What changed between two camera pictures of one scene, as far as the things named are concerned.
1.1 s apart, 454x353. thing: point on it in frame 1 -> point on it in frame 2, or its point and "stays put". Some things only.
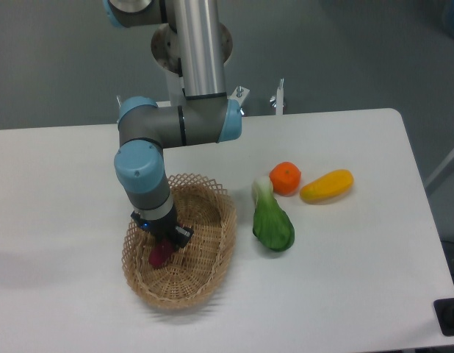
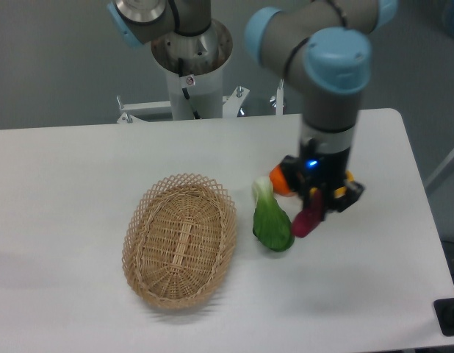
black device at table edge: [449, 315] stays put
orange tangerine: [286, 178] stays put
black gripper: [168, 227] -> [325, 171]
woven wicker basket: [203, 207] stays put
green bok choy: [273, 226] stays put
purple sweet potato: [160, 252] -> [305, 220]
